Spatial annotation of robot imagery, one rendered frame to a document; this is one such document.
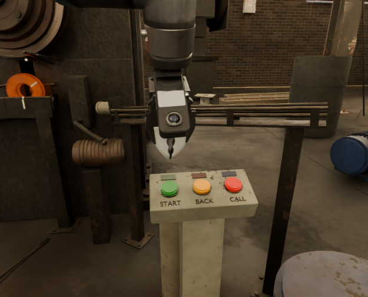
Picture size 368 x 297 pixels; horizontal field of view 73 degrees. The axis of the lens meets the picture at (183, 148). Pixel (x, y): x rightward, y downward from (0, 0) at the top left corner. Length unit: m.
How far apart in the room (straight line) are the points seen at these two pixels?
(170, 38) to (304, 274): 0.56
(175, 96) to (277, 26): 7.79
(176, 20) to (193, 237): 0.46
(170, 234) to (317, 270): 0.39
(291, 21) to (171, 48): 7.98
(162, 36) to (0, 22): 0.94
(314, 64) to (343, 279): 2.62
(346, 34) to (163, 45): 4.43
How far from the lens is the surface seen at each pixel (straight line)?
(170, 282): 0.93
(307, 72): 3.14
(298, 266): 0.69
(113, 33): 1.37
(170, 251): 0.83
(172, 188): 0.57
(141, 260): 1.28
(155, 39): 0.38
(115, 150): 1.13
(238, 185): 0.60
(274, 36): 8.10
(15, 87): 1.38
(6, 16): 1.26
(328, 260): 0.74
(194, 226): 0.60
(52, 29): 1.28
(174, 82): 0.40
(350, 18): 4.76
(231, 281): 1.20
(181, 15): 0.37
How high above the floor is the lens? 0.89
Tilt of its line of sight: 20 degrees down
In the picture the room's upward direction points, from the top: straight up
